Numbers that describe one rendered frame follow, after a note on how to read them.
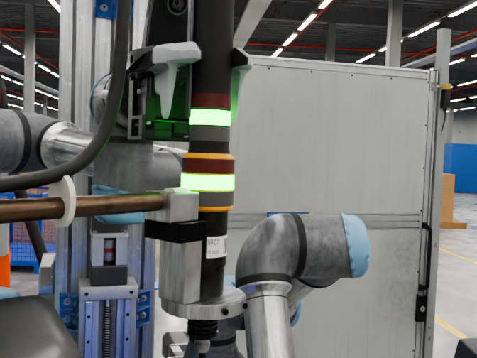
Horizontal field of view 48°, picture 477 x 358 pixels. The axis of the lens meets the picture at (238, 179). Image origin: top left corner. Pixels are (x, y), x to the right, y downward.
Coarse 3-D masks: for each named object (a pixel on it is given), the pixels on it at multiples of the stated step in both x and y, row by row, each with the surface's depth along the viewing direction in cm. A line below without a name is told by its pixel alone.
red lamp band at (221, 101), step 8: (192, 96) 43; (200, 96) 42; (208, 96) 42; (216, 96) 42; (224, 96) 43; (192, 104) 43; (200, 104) 42; (208, 104) 42; (216, 104) 42; (224, 104) 43
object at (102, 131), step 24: (120, 0) 36; (120, 24) 36; (120, 48) 36; (120, 72) 36; (120, 96) 36; (96, 144) 35; (48, 168) 33; (72, 168) 34; (0, 192) 30; (48, 192) 34; (72, 192) 33; (72, 216) 33
